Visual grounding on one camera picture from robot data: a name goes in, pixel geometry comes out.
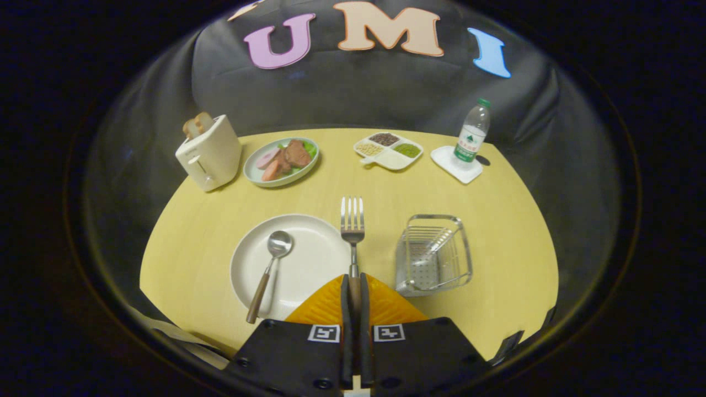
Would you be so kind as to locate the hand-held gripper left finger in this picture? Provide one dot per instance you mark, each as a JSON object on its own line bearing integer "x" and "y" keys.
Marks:
{"x": 292, "y": 358}

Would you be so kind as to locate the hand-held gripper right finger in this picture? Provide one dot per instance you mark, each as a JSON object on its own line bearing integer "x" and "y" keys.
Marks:
{"x": 419, "y": 358}

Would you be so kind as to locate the large white plate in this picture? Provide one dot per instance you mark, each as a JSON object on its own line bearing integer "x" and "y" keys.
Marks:
{"x": 309, "y": 259}

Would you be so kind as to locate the red sausage slice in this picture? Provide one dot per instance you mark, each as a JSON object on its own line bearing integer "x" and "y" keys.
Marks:
{"x": 270, "y": 172}

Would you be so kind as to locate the pale green plate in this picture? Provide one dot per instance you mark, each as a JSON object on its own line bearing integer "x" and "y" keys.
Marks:
{"x": 253, "y": 173}

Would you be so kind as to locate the square white coaster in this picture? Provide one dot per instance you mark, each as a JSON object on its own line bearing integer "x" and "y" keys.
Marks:
{"x": 449, "y": 165}

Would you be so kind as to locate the white divided seed dish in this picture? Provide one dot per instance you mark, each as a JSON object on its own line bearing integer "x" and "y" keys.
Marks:
{"x": 392, "y": 160}

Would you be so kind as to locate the pink ham slice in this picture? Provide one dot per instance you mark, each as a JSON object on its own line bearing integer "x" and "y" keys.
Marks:
{"x": 267, "y": 159}

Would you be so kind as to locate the brown meat piece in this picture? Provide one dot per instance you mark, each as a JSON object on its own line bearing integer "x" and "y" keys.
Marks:
{"x": 298, "y": 154}

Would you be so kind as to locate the green lettuce leaf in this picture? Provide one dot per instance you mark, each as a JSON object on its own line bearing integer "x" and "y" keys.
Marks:
{"x": 311, "y": 149}

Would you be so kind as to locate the white toaster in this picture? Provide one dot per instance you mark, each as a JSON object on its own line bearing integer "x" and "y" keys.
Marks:
{"x": 215, "y": 154}

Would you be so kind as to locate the green-capped water bottle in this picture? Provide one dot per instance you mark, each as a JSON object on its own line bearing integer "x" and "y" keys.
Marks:
{"x": 470, "y": 138}

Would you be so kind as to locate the toast slice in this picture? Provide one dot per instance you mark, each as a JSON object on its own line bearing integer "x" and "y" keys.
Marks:
{"x": 204, "y": 121}
{"x": 190, "y": 129}

